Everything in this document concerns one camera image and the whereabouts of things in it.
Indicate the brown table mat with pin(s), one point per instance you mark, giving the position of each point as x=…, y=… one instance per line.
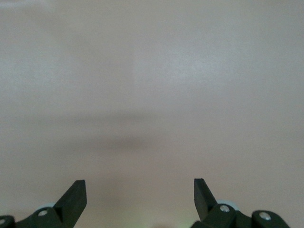
x=152, y=71

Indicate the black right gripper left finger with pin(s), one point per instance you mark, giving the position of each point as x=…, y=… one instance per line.
x=69, y=204

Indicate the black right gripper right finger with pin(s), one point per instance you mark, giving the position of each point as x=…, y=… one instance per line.
x=206, y=204

